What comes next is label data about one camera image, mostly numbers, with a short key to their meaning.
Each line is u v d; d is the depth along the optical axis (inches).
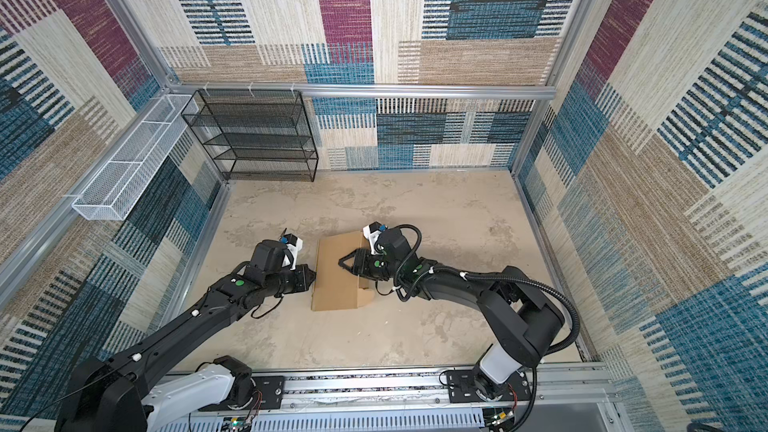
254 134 42.7
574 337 17.1
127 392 15.4
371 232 31.2
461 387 28.9
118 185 28.6
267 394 28.8
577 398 28.8
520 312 18.5
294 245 30.1
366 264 29.1
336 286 31.6
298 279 28.8
